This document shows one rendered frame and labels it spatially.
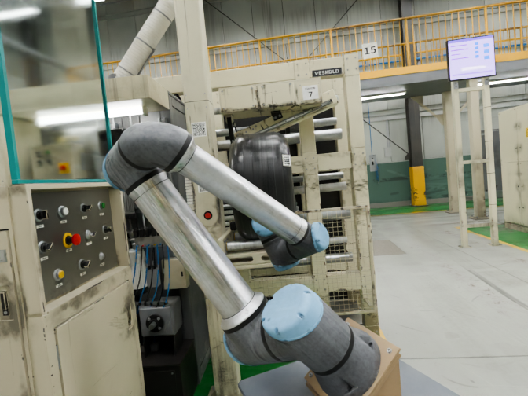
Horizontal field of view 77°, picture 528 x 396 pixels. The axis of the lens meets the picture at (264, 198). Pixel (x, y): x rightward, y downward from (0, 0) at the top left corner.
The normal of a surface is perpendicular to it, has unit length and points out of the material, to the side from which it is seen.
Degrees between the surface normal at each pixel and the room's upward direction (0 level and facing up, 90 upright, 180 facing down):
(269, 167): 71
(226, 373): 90
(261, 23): 90
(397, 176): 90
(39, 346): 90
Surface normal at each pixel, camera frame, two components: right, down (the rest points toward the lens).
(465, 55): -0.12, 0.07
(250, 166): -0.08, -0.31
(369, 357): 0.35, -0.55
